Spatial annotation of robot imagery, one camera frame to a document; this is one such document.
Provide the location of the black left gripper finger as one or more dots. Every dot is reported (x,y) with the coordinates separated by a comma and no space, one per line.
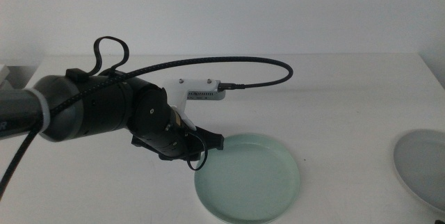
(170,157)
(191,157)

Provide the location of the pale green shallow bowl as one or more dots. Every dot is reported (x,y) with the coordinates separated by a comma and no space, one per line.
(250,182)

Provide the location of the grey shallow bowl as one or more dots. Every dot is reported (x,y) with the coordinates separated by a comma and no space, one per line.
(424,168)

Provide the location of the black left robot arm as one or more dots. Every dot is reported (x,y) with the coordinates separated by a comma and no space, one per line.
(97,109)

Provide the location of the white wrist camera with mount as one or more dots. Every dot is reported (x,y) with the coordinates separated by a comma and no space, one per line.
(194,85)

